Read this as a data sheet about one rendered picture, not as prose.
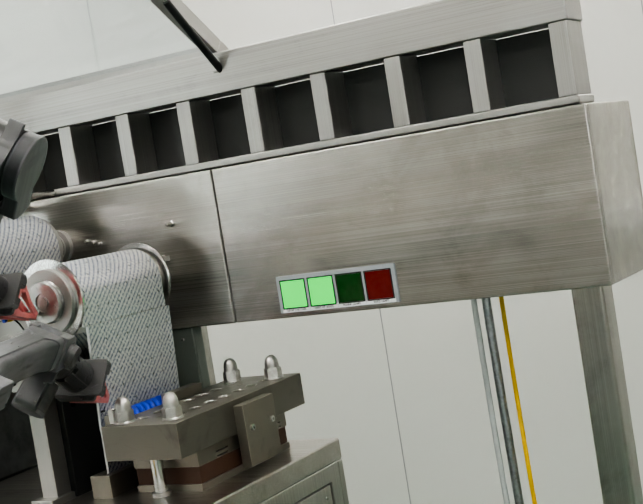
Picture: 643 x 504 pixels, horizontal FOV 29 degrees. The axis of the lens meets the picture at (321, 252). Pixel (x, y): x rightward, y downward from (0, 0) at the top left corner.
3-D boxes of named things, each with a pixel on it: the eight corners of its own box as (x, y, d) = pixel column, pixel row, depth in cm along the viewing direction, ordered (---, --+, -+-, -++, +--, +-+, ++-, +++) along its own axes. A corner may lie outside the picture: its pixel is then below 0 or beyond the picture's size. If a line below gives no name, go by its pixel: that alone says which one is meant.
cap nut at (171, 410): (158, 421, 209) (153, 395, 209) (171, 416, 212) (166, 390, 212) (175, 420, 207) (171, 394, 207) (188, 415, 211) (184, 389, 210)
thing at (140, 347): (100, 431, 219) (85, 326, 217) (179, 401, 239) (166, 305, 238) (102, 431, 219) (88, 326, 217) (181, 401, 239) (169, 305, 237)
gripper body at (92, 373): (105, 398, 211) (84, 381, 205) (53, 399, 214) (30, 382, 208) (113, 363, 214) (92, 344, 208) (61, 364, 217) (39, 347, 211)
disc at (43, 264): (22, 341, 225) (15, 259, 223) (24, 340, 225) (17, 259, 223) (86, 344, 217) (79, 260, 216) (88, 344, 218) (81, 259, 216)
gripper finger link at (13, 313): (41, 333, 215) (5, 309, 208) (10, 336, 219) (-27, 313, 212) (50, 297, 218) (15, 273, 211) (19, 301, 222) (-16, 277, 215)
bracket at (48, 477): (30, 509, 219) (0, 336, 217) (55, 498, 224) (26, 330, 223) (51, 509, 216) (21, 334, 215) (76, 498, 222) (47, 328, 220)
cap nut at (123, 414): (110, 425, 213) (106, 399, 213) (123, 420, 216) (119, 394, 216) (127, 424, 211) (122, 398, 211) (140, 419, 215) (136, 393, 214)
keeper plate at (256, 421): (242, 467, 220) (232, 406, 219) (273, 452, 228) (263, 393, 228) (254, 467, 218) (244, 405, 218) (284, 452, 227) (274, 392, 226)
